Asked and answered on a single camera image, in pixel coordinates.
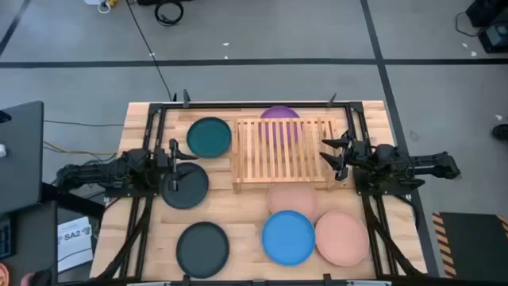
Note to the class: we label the slatted wooden shelf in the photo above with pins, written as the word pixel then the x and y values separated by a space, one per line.
pixel 254 159

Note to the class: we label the black metal table frame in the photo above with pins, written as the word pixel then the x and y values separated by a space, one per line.
pixel 254 105

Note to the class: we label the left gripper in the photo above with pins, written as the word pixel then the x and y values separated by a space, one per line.
pixel 174 175

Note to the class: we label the dark grey desk top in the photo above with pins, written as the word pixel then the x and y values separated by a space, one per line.
pixel 21 159

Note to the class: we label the black equipment case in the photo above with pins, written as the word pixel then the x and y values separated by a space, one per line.
pixel 490 10

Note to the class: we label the flat black item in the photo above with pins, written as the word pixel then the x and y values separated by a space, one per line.
pixel 158 2

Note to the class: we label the blue plate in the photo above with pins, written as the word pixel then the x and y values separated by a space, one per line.
pixel 287 238

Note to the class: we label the black frame clamp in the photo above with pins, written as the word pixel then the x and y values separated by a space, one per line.
pixel 186 99
pixel 332 101

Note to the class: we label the dark grey side table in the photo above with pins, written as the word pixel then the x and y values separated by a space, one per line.
pixel 35 238

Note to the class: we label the black box with screen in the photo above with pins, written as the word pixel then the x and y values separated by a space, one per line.
pixel 496 39

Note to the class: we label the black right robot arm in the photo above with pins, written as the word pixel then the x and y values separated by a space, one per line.
pixel 428 165

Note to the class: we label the person's hand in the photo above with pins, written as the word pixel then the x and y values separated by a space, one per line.
pixel 27 280

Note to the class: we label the teal plate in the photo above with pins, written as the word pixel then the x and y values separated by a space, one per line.
pixel 208 137

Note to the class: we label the black computer mouse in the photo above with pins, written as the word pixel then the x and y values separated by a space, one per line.
pixel 43 278

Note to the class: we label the small white object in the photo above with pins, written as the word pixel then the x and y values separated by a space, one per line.
pixel 2 151

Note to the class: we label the black keypad device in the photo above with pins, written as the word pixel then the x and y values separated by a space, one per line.
pixel 6 238

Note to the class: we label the black mat with striped edge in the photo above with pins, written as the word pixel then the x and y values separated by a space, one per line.
pixel 472 246

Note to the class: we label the purple plate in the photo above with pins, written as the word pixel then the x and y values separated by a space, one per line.
pixel 279 112

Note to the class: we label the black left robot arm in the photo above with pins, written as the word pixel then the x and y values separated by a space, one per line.
pixel 99 175

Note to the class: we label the white SA2 paper sheet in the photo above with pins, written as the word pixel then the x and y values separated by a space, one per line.
pixel 75 246

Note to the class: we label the pink plate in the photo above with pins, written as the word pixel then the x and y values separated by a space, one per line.
pixel 343 238
pixel 291 198

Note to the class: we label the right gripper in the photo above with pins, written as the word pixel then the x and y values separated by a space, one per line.
pixel 357 153

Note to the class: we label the dark grey plate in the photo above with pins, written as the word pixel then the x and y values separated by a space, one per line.
pixel 190 194
pixel 202 250

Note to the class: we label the black shoe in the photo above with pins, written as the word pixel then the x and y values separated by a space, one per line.
pixel 501 132

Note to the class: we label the orange round object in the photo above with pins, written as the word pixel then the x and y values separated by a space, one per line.
pixel 3 276

